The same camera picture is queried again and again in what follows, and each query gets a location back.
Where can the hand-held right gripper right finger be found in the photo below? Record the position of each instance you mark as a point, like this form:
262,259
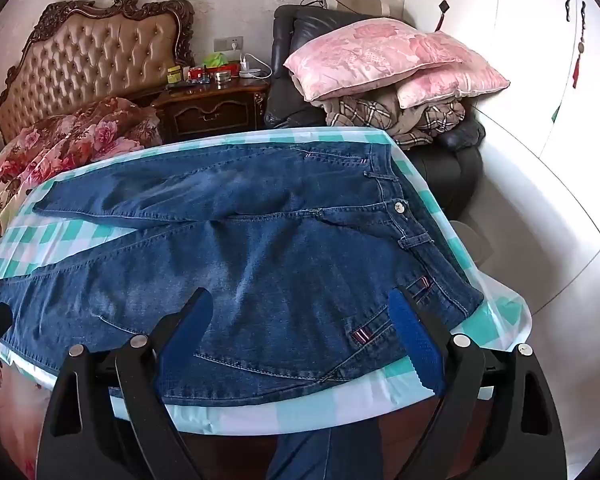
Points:
415,342

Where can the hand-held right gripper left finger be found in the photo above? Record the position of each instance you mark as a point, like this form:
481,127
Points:
190,332

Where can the blue denim pants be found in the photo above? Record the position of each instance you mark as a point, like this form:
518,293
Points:
280,240

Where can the green white checkered tablecloth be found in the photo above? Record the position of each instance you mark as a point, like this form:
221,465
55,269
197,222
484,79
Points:
80,232

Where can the brown wooden table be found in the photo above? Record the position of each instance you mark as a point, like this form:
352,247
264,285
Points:
230,460

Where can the person's leg in jeans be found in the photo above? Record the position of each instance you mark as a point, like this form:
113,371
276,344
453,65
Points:
320,452

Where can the dark grey folded cloth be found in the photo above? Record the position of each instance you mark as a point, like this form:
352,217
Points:
462,135

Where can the red floral quilt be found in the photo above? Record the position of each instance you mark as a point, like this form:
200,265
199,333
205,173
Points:
90,130

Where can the dark wooden nightstand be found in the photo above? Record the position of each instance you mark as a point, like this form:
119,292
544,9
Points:
210,110

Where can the brown plaid blanket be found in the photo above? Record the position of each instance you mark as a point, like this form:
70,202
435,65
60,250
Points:
370,115

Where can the black leather armchair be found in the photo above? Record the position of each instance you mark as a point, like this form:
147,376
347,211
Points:
290,105

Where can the yellow jar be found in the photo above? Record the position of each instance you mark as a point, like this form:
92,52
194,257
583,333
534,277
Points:
174,76

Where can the red box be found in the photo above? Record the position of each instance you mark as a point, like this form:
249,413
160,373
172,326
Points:
196,74

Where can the small pink floral pillow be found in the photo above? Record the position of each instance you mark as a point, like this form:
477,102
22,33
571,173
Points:
455,85

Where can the white round device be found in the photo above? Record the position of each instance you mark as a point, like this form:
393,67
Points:
255,74

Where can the green bag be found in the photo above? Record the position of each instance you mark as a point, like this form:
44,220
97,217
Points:
215,60

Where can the white charger plug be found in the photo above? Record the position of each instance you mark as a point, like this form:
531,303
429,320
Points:
244,63

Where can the tufted leather carved headboard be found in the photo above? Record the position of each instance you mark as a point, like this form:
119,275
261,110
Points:
90,60

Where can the large pink floral pillow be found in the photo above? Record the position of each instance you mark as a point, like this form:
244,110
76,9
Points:
360,55

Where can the white wardrobe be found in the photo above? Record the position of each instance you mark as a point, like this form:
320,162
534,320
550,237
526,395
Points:
520,35

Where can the long red tassel ornament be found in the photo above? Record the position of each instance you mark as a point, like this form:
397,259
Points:
578,60

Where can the short red tassel ornament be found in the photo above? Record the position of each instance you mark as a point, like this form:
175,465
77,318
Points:
443,7

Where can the beige cushion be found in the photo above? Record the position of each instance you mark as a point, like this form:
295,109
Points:
362,1

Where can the white wall socket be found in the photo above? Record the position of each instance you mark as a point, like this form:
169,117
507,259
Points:
228,44

